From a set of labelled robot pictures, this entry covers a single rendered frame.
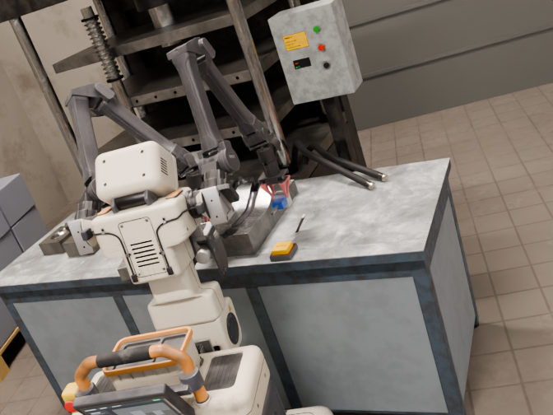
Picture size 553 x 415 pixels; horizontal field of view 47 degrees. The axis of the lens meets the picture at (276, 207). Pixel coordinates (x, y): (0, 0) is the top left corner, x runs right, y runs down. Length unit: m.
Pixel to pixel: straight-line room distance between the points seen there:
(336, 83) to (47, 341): 1.78
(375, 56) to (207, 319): 3.91
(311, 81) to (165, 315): 1.35
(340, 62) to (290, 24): 0.27
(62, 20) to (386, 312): 4.58
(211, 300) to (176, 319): 0.13
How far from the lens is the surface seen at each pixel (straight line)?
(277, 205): 2.30
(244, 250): 2.34
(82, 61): 3.42
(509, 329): 2.98
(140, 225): 1.85
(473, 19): 5.59
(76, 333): 3.07
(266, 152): 2.25
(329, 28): 2.83
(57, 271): 2.93
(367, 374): 2.49
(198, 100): 1.97
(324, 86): 2.91
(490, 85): 5.73
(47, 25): 6.26
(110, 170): 1.91
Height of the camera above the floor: 1.82
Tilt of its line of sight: 23 degrees down
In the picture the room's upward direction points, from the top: 19 degrees counter-clockwise
